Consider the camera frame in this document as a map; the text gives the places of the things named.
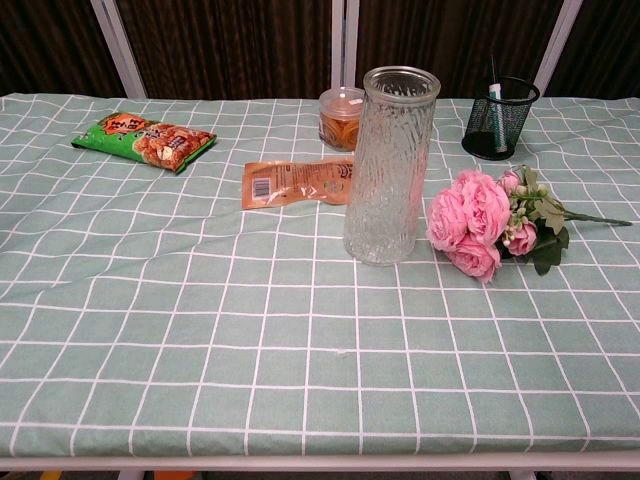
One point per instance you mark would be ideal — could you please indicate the tall textured glass vase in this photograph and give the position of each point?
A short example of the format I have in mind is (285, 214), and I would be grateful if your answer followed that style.
(387, 175)

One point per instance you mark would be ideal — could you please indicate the black mesh pen holder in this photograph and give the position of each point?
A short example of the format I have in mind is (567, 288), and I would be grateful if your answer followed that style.
(492, 130)

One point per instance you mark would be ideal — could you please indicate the orange flat food packet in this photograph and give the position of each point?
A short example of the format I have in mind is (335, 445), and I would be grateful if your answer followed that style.
(290, 182)

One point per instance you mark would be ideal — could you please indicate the white partition frame post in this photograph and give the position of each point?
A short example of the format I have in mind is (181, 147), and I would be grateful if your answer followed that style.
(344, 45)
(557, 45)
(120, 50)

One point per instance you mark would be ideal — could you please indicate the green snack bag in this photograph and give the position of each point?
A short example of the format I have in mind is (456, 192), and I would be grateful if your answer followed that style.
(150, 140)

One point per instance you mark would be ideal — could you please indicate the green white checked tablecloth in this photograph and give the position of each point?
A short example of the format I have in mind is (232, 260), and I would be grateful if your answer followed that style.
(200, 325)

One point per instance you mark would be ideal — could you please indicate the white green pen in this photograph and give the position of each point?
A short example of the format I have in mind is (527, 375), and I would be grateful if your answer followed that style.
(497, 115)

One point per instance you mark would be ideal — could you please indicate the pink artificial flower bouquet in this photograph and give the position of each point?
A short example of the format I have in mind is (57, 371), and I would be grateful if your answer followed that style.
(475, 215)

